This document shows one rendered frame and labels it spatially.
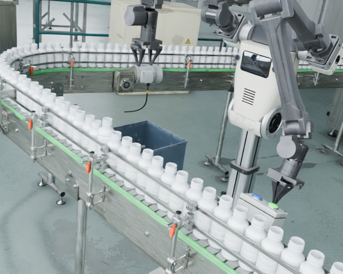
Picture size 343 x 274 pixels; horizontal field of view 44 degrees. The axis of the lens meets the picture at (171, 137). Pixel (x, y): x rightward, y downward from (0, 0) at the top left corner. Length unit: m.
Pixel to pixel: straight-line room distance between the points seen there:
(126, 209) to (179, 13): 4.43
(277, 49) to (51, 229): 2.17
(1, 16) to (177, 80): 3.89
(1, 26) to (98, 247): 4.49
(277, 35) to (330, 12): 6.75
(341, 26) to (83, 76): 5.98
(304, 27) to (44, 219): 2.25
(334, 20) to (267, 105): 6.36
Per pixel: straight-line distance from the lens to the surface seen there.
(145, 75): 3.00
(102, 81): 3.08
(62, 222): 3.09
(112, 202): 1.61
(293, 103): 1.30
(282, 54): 1.26
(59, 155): 1.88
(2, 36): 6.75
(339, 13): 8.14
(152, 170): 1.41
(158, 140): 2.27
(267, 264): 1.20
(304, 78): 4.06
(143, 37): 1.59
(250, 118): 1.84
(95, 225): 3.06
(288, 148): 1.26
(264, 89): 1.77
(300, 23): 1.46
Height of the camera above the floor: 1.79
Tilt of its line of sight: 23 degrees down
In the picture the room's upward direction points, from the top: 8 degrees clockwise
